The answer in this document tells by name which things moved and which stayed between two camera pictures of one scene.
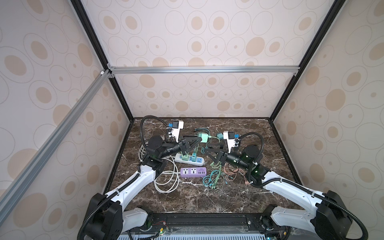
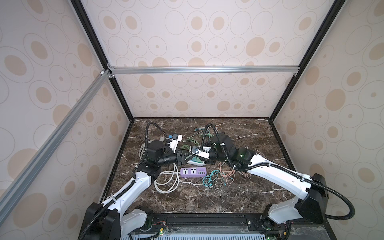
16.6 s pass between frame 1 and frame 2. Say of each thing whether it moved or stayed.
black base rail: stayed
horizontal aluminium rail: stayed
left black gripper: moved
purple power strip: stayed
